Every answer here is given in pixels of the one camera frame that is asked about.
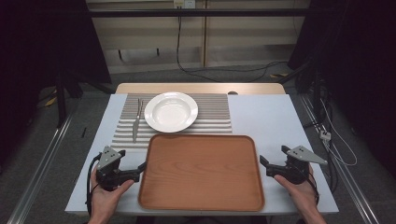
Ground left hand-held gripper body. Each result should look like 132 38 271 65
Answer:
95 146 127 192

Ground person's right hand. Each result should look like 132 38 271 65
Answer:
273 165 320 217

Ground striped grey placemat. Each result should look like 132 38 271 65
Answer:
110 92 233 149

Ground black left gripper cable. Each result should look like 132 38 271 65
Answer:
85 151 104 217

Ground black metal stand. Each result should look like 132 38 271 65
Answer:
36 55 116 129

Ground silver table knife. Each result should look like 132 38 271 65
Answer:
132 98 145 144

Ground white deep plate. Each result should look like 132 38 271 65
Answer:
144 91 199 133

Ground black wall cable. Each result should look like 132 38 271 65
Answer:
176 6 289 84

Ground brown wooden tray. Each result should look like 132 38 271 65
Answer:
137 133 266 213

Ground black horizontal bar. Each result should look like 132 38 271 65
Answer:
87 8 312 19

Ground person's left hand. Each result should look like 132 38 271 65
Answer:
90 169 135 218

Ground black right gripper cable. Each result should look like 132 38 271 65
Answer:
306 172 321 205

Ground dark curtain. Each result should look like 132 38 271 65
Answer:
0 0 112 162
287 0 396 178

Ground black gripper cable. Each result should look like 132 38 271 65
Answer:
306 172 321 205
85 151 104 217

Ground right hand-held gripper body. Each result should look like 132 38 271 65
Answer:
284 145 329 186

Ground metal floor rail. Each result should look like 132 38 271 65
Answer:
299 92 381 224
6 115 76 224

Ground white wall socket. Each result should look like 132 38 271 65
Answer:
173 0 197 9

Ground white floor cable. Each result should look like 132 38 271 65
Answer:
319 98 359 167

